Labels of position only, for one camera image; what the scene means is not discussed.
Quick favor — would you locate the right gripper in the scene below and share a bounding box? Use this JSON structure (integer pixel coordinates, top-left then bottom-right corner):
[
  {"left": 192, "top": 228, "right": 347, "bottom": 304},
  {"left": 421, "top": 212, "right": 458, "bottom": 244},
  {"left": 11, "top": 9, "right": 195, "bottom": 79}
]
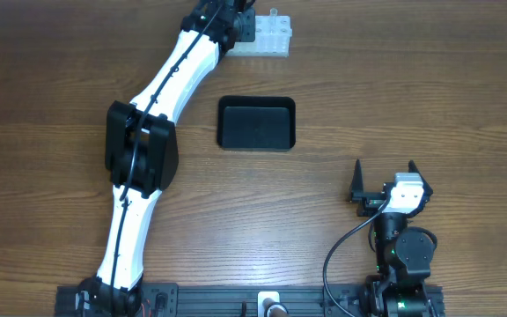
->
[{"left": 348, "top": 158, "right": 434, "bottom": 218}]

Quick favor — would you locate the black tray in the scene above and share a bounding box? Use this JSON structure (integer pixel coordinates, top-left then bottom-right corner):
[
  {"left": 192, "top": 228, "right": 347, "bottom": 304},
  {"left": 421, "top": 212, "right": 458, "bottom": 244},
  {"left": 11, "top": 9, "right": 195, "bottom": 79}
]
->
[{"left": 216, "top": 95, "right": 298, "bottom": 153}]

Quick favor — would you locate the white test tube rack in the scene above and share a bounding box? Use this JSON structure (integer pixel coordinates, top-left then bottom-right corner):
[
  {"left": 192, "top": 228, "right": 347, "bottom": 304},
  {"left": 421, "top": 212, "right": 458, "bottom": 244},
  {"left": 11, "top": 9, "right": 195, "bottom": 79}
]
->
[{"left": 225, "top": 15, "right": 293, "bottom": 58}]

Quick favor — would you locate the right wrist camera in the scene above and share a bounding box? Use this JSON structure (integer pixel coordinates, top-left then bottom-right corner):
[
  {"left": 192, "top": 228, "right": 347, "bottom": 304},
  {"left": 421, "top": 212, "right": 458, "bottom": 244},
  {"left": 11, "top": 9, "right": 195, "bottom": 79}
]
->
[{"left": 386, "top": 172, "right": 425, "bottom": 215}]

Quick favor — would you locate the black cable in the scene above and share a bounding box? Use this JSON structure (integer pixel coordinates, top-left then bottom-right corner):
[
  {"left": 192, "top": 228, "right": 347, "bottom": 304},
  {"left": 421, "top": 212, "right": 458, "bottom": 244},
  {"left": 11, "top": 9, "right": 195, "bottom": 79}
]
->
[
  {"left": 108, "top": 0, "right": 227, "bottom": 305},
  {"left": 321, "top": 195, "right": 391, "bottom": 317}
]

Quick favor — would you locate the mounting rail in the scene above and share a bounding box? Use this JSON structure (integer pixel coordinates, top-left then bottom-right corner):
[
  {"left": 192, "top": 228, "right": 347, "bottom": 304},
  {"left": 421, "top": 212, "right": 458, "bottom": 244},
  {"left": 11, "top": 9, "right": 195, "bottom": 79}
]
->
[{"left": 55, "top": 282, "right": 446, "bottom": 317}]

